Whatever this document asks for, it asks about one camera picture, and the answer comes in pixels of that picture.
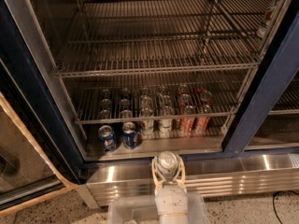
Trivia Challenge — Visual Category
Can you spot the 7up can behind picked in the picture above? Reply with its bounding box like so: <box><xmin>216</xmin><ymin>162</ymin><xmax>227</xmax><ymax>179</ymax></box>
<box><xmin>158</xmin><ymin>105</ymin><xmax>174</xmax><ymax>133</ymax></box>

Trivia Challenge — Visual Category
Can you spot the blue pepsi can right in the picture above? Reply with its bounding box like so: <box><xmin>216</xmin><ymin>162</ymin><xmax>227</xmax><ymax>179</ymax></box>
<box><xmin>121</xmin><ymin>122</ymin><xmax>138</xmax><ymax>149</ymax></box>

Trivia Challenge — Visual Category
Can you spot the upper wire shelf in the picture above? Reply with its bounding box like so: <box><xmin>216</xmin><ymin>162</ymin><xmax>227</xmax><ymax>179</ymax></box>
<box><xmin>54</xmin><ymin>0</ymin><xmax>270</xmax><ymax>77</ymax></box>

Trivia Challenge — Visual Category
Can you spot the red cola can left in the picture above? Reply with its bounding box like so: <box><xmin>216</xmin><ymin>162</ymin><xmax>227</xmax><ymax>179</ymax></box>
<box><xmin>179</xmin><ymin>105</ymin><xmax>195</xmax><ymax>133</ymax></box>

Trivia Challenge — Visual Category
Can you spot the clear plastic bin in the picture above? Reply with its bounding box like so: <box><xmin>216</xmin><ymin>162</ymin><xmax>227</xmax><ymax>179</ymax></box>
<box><xmin>107</xmin><ymin>193</ymin><xmax>210</xmax><ymax>224</ymax></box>

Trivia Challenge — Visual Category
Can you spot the glass fridge door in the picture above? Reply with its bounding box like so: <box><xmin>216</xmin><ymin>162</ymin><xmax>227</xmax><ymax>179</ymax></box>
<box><xmin>0</xmin><ymin>63</ymin><xmax>77</xmax><ymax>217</ymax></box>

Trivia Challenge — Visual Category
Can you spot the blue fridge centre post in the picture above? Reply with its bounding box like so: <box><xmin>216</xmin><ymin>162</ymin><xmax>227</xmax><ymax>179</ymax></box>
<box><xmin>224</xmin><ymin>13</ymin><xmax>299</xmax><ymax>156</ymax></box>

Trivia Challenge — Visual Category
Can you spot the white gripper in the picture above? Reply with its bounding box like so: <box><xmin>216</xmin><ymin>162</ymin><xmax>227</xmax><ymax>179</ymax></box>
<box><xmin>151</xmin><ymin>157</ymin><xmax>188</xmax><ymax>217</ymax></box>

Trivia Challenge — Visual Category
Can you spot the middle wire shelf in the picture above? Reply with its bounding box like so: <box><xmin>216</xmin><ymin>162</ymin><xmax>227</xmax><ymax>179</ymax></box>
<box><xmin>74</xmin><ymin>70</ymin><xmax>248</xmax><ymax>125</ymax></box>

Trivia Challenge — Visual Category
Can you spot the black cable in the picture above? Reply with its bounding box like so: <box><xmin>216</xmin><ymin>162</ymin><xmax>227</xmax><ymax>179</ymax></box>
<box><xmin>272</xmin><ymin>189</ymin><xmax>299</xmax><ymax>224</ymax></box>

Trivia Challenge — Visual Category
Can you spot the wire shelf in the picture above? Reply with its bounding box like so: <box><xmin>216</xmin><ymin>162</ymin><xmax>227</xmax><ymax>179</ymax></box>
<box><xmin>74</xmin><ymin>70</ymin><xmax>248</xmax><ymax>125</ymax></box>
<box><xmin>54</xmin><ymin>0</ymin><xmax>270</xmax><ymax>77</ymax></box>

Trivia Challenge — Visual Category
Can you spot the bottle on upper shelf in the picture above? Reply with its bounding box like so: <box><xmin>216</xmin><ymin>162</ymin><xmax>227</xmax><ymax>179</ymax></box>
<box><xmin>256</xmin><ymin>0</ymin><xmax>280</xmax><ymax>38</ymax></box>

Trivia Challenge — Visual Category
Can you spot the red cola can right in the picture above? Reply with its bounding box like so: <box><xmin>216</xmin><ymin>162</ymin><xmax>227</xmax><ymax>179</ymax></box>
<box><xmin>194</xmin><ymin>105</ymin><xmax>211</xmax><ymax>132</ymax></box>

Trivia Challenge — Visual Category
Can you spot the blue pepsi can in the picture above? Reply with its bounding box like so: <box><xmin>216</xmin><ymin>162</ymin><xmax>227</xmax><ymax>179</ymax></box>
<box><xmin>121</xmin><ymin>122</ymin><xmax>138</xmax><ymax>149</ymax></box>
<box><xmin>98</xmin><ymin>125</ymin><xmax>117</xmax><ymax>152</ymax></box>

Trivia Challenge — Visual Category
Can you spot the blue pepsi can left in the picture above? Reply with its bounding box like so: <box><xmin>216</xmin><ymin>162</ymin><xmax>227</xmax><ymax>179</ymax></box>
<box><xmin>98</xmin><ymin>125</ymin><xmax>117</xmax><ymax>152</ymax></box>

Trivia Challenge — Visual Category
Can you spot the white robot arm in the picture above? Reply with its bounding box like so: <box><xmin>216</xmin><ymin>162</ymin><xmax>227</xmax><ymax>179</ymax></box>
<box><xmin>151</xmin><ymin>155</ymin><xmax>189</xmax><ymax>224</ymax></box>

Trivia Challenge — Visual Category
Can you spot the red cola can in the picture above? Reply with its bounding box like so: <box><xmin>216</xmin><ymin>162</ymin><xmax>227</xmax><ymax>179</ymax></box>
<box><xmin>179</xmin><ymin>105</ymin><xmax>195</xmax><ymax>133</ymax></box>
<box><xmin>194</xmin><ymin>105</ymin><xmax>211</xmax><ymax>132</ymax></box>

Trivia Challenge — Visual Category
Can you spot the steel fridge base grille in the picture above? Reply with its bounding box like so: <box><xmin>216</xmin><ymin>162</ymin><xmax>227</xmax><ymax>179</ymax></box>
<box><xmin>78</xmin><ymin>153</ymin><xmax>299</xmax><ymax>209</ymax></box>

